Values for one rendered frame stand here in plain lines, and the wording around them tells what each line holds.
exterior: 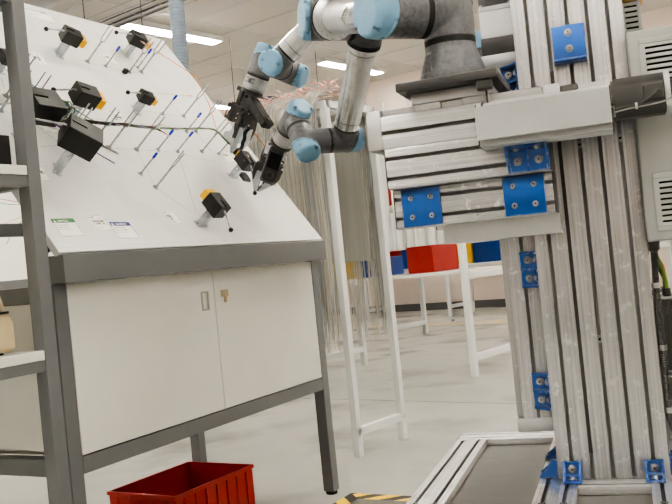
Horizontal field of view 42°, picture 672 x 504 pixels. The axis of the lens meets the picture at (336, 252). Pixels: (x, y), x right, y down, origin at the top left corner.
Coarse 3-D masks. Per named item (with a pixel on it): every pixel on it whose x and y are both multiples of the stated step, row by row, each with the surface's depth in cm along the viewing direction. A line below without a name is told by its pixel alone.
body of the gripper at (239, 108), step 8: (240, 88) 281; (240, 96) 281; (248, 96) 280; (256, 96) 278; (232, 104) 281; (240, 104) 282; (232, 112) 281; (240, 112) 279; (248, 112) 279; (232, 120) 281; (248, 120) 280; (256, 120) 284
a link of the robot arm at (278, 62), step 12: (288, 36) 259; (276, 48) 260; (288, 48) 259; (300, 48) 259; (264, 60) 259; (276, 60) 258; (288, 60) 260; (264, 72) 260; (276, 72) 260; (288, 72) 266
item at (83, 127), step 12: (48, 120) 209; (72, 120) 210; (84, 120) 214; (60, 132) 213; (72, 132) 209; (84, 132) 210; (96, 132) 214; (60, 144) 210; (72, 144) 211; (84, 144) 211; (96, 144) 212; (60, 156) 217; (72, 156) 215; (84, 156) 213; (60, 168) 217
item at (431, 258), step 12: (408, 252) 582; (420, 252) 577; (432, 252) 572; (444, 252) 584; (456, 252) 597; (396, 264) 617; (408, 264) 583; (420, 264) 577; (432, 264) 572; (444, 264) 583; (456, 264) 596
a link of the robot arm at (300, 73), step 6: (294, 66) 269; (300, 66) 272; (306, 66) 273; (294, 72) 270; (300, 72) 271; (306, 72) 274; (288, 78) 270; (294, 78) 272; (300, 78) 272; (306, 78) 276; (294, 84) 273; (300, 84) 274
